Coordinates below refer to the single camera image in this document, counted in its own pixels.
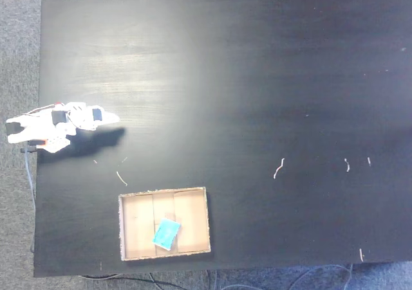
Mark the shallow cardboard box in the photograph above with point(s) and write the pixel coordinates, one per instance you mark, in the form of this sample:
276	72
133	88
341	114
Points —
191	222

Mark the bent cardboard scrap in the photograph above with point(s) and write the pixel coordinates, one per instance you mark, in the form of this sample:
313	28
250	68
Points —
278	169

